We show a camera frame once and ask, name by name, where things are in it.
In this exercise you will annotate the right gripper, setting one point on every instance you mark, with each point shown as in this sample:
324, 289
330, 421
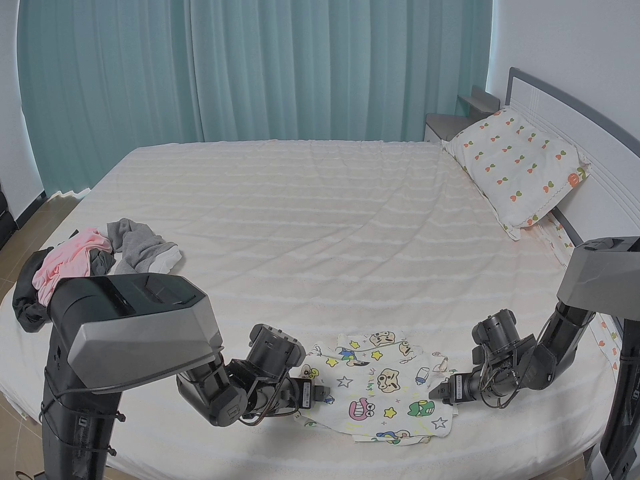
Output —
462, 387

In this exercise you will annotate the bed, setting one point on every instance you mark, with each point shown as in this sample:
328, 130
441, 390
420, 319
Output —
325, 228

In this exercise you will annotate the white printed pillow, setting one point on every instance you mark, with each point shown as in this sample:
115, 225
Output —
515, 168

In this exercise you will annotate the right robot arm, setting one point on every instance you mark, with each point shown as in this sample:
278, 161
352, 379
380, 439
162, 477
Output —
560, 348

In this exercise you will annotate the blue-green curtain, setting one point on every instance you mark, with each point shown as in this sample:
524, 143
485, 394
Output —
225, 68

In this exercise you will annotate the grey garment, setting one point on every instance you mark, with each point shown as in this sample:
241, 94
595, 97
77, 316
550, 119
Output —
140, 250

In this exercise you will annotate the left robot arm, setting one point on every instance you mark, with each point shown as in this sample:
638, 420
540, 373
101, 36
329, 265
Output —
125, 328

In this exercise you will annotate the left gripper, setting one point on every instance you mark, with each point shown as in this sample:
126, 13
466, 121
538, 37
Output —
295, 393

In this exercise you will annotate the grey bedside table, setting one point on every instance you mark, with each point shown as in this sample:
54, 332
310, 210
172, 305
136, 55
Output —
450, 120

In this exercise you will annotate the dark grey chest of drawers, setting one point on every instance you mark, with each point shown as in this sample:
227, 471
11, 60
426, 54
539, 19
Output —
4, 218

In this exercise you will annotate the black garment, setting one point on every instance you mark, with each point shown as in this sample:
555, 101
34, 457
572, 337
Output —
30, 298

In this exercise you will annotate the white printed pyjama top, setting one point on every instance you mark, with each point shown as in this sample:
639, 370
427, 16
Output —
380, 383

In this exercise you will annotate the pink garment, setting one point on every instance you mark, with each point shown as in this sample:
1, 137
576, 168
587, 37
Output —
65, 263

